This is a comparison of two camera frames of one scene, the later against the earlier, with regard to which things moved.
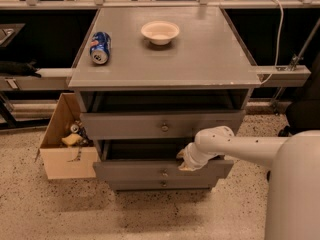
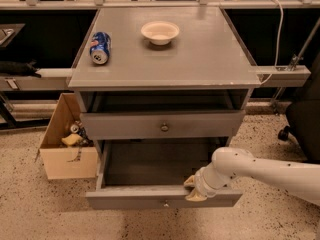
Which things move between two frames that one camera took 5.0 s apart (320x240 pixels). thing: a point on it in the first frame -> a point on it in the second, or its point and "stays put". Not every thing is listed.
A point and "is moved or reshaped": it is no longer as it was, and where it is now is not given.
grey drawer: x=158 y=169 is moved or reshaped
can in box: x=74 y=128 stays put
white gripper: x=191 y=157 -> x=200 y=184
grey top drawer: x=155 y=126 stays put
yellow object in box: x=72 y=139 stays put
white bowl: x=160 y=32 stays put
